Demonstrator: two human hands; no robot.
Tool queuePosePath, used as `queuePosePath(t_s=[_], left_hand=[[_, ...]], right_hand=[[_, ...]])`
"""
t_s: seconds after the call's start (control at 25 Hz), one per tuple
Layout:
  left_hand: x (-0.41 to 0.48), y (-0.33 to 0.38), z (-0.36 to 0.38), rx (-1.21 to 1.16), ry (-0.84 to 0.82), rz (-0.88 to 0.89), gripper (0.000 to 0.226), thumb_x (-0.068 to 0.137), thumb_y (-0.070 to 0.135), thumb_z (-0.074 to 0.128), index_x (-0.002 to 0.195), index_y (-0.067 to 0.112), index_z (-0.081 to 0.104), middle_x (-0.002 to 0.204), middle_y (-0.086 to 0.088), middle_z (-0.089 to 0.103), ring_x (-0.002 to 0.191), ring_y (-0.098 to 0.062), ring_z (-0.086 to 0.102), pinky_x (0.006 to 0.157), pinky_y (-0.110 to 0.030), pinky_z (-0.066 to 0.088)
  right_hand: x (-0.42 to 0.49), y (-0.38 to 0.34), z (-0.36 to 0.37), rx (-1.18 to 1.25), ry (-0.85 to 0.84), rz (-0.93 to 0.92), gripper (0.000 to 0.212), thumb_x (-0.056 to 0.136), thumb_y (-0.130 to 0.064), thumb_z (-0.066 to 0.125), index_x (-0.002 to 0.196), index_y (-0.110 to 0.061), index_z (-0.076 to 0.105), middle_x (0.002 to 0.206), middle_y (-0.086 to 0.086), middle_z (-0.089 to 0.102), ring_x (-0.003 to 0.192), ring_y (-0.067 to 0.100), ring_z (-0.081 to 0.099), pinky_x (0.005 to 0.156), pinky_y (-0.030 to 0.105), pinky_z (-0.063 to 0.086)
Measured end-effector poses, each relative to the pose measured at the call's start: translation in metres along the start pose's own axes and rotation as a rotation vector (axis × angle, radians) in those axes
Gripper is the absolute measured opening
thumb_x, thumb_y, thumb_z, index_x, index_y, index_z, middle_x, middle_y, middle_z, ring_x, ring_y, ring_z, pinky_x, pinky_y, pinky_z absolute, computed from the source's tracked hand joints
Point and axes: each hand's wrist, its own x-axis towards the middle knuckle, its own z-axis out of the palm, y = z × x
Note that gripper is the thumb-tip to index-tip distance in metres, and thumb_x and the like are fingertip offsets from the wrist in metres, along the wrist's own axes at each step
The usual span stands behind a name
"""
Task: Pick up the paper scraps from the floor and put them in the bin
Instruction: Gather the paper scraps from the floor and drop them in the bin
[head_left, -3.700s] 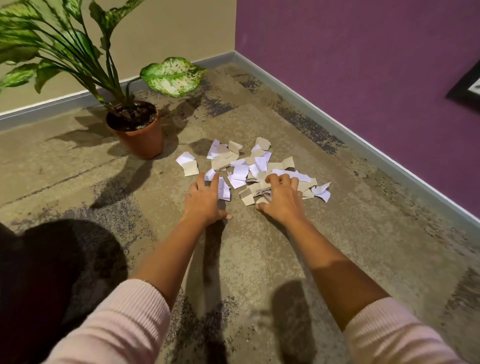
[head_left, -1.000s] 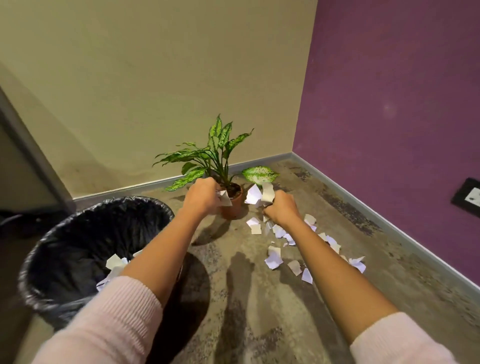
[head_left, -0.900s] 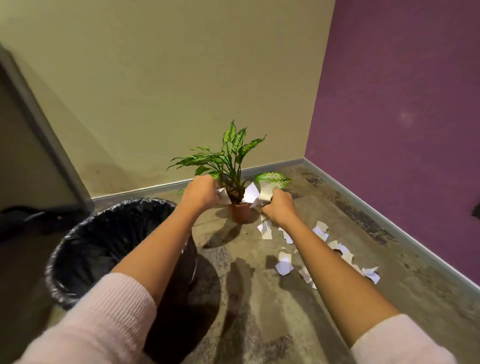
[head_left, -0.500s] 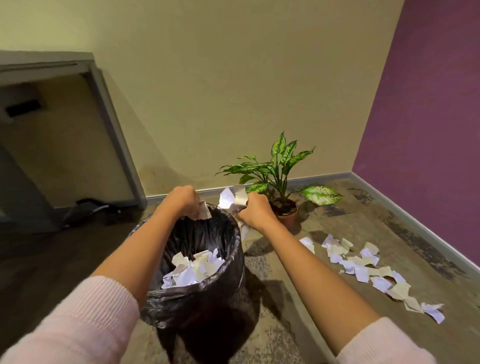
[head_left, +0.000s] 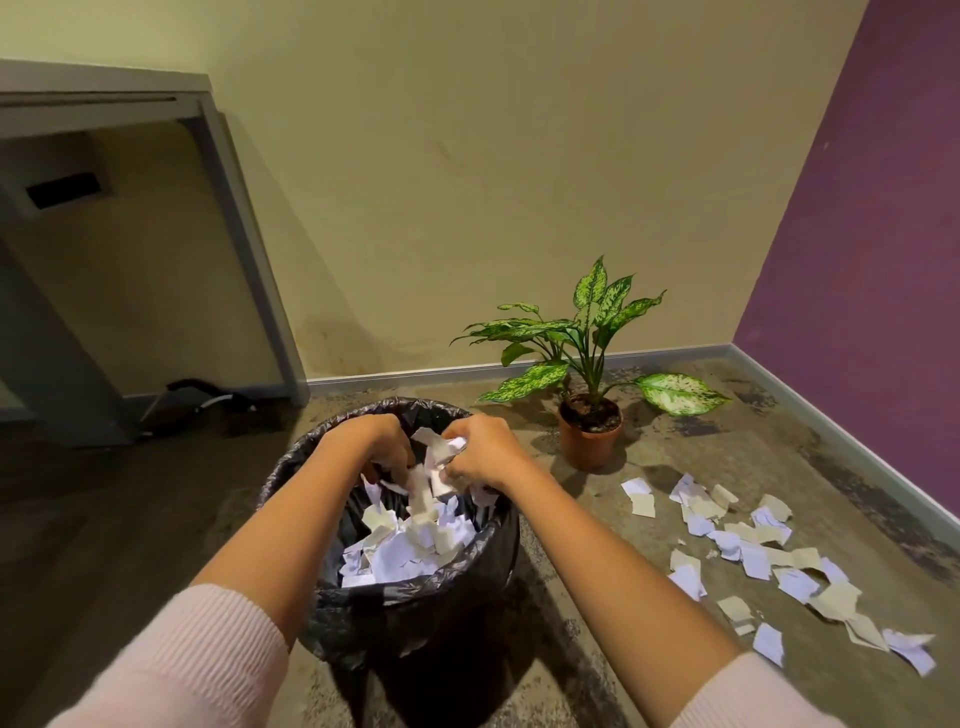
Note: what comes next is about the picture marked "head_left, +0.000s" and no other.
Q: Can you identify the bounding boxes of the person's right hand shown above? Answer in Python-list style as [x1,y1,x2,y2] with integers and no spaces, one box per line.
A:
[439,414,536,494]

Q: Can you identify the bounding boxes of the person's left hand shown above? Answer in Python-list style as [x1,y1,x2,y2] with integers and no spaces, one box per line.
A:
[318,414,416,489]

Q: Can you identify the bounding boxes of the bunch of torn paper scraps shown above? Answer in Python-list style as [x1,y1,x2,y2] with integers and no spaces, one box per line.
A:
[378,426,471,520]

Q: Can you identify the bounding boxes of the person's left forearm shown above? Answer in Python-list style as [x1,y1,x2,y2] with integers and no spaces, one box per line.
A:
[46,438,361,728]

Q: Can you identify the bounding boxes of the person's right forearm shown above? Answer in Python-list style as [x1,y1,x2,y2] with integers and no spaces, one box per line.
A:
[502,459,849,728]

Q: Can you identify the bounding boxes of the pile of binned paper pieces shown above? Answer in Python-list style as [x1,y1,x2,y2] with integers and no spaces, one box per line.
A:
[339,474,500,590]

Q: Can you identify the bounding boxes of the terracotta plant pot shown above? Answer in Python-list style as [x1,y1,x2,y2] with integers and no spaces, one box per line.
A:
[557,394,624,473]

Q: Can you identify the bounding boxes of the black plastic bin bag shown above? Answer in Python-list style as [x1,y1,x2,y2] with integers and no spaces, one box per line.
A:
[257,397,522,672]

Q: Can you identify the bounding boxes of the green variegated leafy plant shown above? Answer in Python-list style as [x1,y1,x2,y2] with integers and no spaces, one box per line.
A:
[450,256,732,418]

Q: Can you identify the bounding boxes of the black waste bin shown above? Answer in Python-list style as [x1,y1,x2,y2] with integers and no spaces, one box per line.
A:
[330,525,526,728]

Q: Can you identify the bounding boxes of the grey metal desk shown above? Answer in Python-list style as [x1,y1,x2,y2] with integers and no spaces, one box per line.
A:
[0,58,311,450]

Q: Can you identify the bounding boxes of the scattered paper pieces on floor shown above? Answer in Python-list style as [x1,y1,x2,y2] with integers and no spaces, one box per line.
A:
[620,472,939,678]

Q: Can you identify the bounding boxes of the black cable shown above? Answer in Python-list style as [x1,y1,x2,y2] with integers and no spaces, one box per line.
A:
[138,378,260,440]

